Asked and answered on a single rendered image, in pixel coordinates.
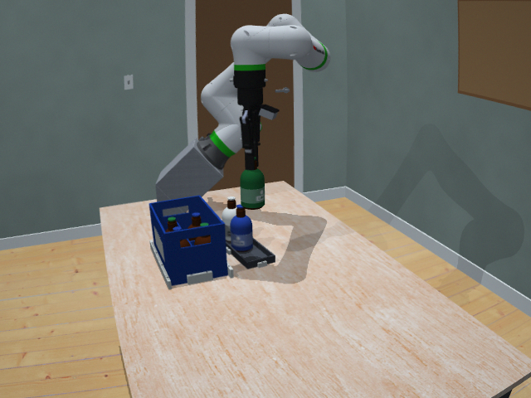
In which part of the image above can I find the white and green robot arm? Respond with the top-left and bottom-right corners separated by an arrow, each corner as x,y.
197,14 -> 330,170

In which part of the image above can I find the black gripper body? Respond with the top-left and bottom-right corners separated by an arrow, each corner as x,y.
237,88 -> 263,123

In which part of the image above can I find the blue crate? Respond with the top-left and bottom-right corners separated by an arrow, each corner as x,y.
149,195 -> 228,286

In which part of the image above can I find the green labeled bottle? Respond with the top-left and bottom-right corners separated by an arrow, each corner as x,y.
241,157 -> 265,210

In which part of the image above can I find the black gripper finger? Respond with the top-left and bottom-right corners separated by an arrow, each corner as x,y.
240,110 -> 256,170
254,112 -> 261,167

